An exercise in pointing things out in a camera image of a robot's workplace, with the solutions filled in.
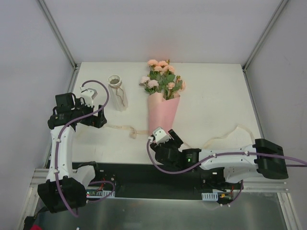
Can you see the right white cable duct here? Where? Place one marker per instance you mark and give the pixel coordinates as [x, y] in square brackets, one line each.
[210, 196]

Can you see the aluminium front rail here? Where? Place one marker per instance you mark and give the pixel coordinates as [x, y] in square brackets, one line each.
[39, 177]

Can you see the red black object corner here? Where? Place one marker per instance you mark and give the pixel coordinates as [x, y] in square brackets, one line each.
[29, 222]

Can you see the left aluminium frame post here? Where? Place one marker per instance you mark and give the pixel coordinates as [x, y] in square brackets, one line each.
[56, 32]

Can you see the pink flower bunch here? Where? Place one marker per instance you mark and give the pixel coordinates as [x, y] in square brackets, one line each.
[162, 79]

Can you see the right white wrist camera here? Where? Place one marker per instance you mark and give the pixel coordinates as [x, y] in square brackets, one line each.
[159, 136]

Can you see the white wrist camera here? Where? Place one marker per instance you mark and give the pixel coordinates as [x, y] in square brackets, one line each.
[159, 136]
[87, 96]

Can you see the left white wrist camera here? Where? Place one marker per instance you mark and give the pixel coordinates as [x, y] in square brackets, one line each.
[87, 96]

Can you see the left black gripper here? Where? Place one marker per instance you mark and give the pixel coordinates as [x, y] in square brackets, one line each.
[95, 119]

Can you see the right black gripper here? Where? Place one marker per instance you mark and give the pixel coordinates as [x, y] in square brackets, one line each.
[168, 145]

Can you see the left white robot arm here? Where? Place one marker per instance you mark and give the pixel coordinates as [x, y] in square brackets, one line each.
[61, 174]

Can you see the white ribbed ceramic vase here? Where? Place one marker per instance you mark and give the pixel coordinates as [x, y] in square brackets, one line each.
[117, 93]

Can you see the cream printed ribbon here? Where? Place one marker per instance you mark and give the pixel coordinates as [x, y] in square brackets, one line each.
[133, 133]

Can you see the aluminium frame post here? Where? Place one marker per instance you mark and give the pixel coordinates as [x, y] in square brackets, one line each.
[56, 32]
[265, 33]

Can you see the white cable duct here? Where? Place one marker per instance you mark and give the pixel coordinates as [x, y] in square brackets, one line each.
[210, 196]
[103, 192]

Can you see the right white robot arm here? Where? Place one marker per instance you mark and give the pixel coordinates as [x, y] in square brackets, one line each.
[263, 158]

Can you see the pink wrapping paper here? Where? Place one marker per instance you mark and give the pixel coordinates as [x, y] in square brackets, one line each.
[161, 112]

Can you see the left white cable duct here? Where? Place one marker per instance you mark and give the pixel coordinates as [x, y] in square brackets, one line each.
[103, 192]

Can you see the right aluminium frame post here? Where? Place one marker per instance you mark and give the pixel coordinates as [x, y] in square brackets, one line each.
[265, 33]

